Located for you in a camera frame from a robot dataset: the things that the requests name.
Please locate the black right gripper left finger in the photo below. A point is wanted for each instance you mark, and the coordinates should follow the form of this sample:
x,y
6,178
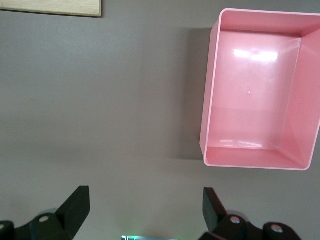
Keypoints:
x,y
67,215

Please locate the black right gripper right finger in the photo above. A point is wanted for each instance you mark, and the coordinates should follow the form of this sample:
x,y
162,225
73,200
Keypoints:
x,y
215,215

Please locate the wooden cutting board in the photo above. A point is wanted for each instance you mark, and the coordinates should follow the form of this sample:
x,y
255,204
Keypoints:
x,y
50,6

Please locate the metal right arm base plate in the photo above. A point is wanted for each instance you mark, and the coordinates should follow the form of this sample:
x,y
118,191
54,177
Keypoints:
x,y
150,238

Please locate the pink plastic bin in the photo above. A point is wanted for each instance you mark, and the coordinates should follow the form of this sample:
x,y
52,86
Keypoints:
x,y
250,100

